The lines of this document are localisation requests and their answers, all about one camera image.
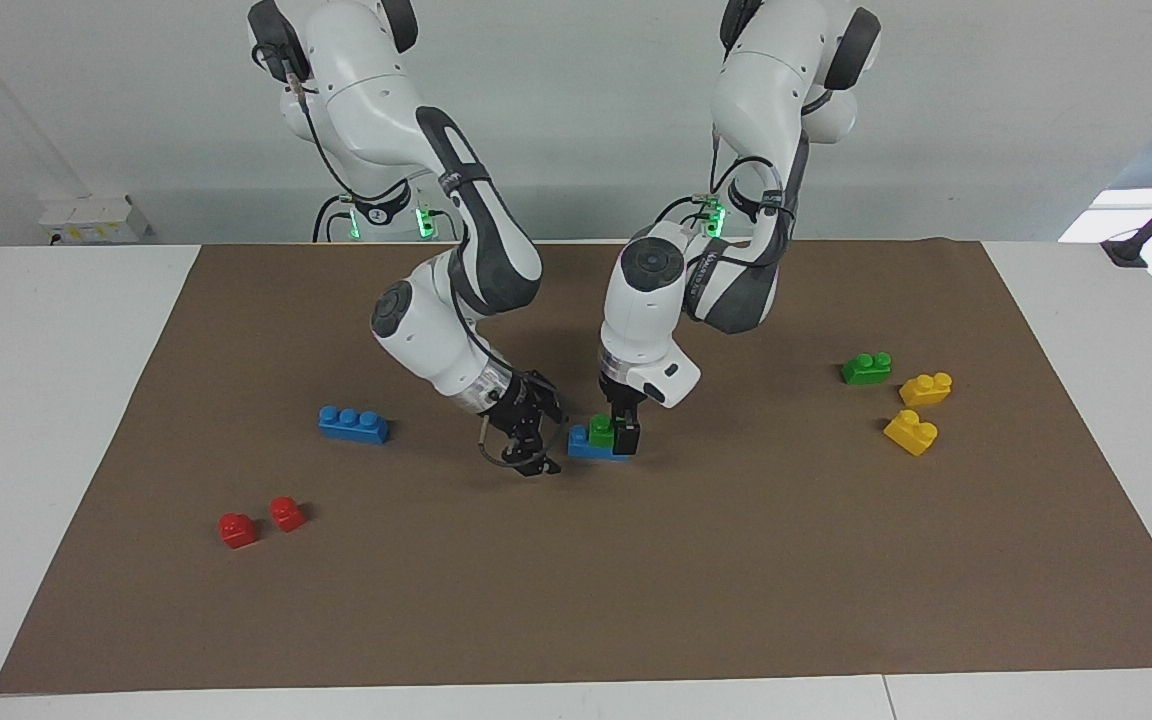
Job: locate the red one-stud block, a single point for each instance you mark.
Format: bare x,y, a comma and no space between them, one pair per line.
237,532
288,515

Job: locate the blue three-stud block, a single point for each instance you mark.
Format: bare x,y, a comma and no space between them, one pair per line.
586,449
354,427

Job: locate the yellow two-stud block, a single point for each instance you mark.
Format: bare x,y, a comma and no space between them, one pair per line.
925,391
909,434

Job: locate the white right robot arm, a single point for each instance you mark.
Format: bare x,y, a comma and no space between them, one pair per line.
456,300

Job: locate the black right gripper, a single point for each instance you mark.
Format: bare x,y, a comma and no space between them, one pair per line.
526,410

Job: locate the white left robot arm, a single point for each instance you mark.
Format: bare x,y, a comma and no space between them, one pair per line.
646,310

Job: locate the brown table mat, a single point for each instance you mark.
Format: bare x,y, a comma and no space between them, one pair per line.
576,580

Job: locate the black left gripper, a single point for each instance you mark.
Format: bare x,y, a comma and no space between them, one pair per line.
624,402

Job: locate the white power socket box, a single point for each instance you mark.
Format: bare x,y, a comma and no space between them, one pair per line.
91,220

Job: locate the green two-stud block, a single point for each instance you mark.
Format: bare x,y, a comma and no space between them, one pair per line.
864,371
601,432

